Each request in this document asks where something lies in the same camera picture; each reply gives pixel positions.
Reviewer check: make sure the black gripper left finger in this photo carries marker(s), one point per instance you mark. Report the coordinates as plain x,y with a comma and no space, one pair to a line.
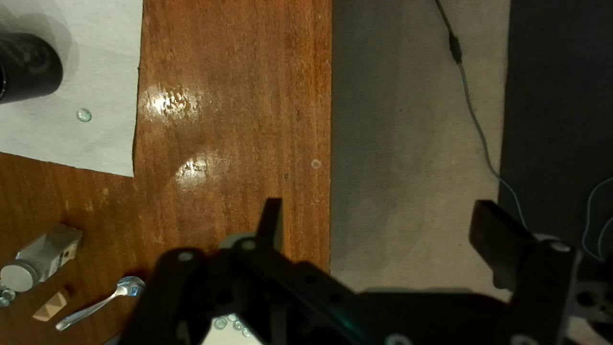
191,293

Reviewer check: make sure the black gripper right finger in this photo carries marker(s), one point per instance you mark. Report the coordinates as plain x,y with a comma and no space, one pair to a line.
542,279

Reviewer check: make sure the pile of clear glass beads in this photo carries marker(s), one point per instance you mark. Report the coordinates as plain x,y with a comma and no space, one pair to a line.
222,323

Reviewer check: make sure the black mug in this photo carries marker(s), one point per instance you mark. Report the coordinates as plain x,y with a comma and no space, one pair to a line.
28,67

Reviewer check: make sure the metal spoon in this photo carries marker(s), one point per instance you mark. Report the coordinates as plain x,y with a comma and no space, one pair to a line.
130,285

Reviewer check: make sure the small wooden block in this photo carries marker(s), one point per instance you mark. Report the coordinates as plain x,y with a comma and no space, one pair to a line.
49,306

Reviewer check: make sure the small labelled shaker jar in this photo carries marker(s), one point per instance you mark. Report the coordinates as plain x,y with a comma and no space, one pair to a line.
44,254

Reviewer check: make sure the dark floor mat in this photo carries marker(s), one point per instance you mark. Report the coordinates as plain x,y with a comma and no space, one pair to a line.
555,95

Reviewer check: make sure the white paper napkin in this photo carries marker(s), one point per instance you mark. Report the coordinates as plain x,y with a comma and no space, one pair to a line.
95,63

